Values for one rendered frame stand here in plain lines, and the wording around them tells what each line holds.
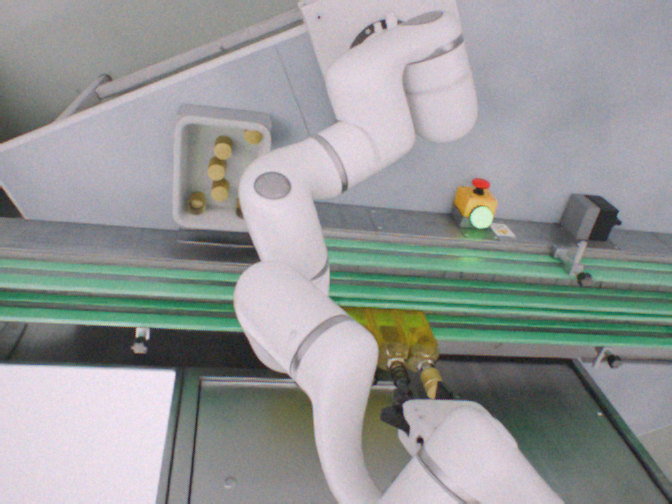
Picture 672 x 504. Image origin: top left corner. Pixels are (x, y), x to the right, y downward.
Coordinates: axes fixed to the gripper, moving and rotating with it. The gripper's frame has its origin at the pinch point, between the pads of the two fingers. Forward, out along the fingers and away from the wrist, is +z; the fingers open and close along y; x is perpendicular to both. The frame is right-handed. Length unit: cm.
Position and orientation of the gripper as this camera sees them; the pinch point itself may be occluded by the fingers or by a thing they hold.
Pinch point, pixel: (423, 396)
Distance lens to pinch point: 75.9
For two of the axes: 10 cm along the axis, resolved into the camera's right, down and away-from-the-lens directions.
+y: 9.8, 0.8, 2.0
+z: -1.8, -1.7, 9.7
